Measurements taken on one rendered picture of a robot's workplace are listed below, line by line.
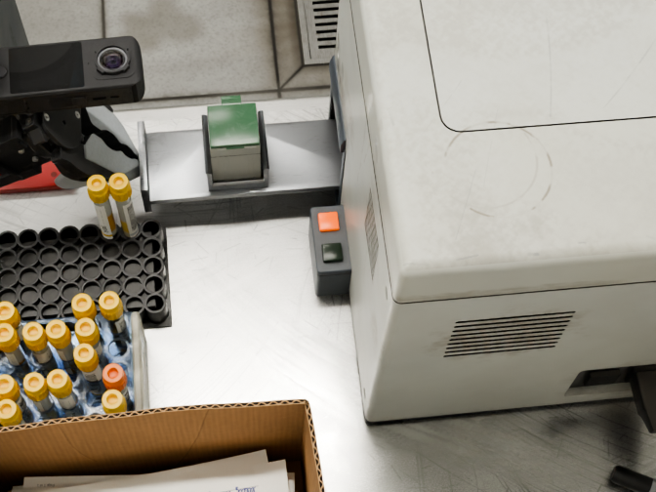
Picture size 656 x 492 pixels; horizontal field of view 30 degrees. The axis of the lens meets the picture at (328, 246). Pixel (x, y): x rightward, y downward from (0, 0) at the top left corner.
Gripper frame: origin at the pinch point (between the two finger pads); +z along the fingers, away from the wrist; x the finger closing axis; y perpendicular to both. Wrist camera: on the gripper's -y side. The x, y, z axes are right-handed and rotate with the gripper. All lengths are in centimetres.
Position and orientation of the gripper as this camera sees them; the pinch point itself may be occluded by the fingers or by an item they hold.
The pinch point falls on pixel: (137, 162)
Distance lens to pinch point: 103.9
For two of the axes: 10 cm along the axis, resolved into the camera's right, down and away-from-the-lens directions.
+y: -8.8, 2.8, 3.8
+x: 1.1, 9.0, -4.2
